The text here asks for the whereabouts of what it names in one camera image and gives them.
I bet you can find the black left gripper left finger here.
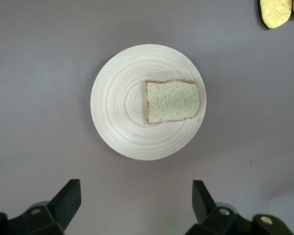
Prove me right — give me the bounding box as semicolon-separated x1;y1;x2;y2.
0;179;82;235

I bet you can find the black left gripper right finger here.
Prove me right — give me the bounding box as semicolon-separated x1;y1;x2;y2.
186;180;294;235

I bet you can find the slice of brown toast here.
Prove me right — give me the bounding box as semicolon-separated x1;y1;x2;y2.
145;79;202;125

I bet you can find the round wooden plate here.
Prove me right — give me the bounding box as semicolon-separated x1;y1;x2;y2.
90;44;207;162

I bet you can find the table cover sheet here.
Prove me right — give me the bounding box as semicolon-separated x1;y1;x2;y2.
0;0;294;235

